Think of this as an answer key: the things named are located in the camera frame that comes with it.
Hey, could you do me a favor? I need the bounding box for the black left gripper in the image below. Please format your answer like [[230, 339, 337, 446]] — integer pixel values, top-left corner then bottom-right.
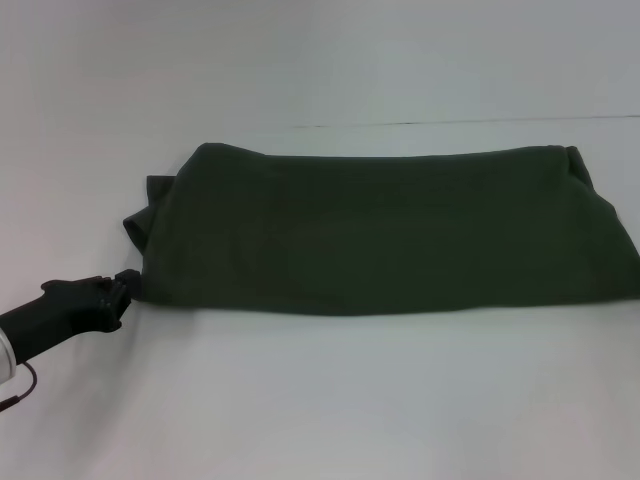
[[0, 268, 144, 365]]

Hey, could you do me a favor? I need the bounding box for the dark green shirt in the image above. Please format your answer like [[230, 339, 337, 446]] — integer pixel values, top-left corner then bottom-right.
[[123, 142, 640, 320]]

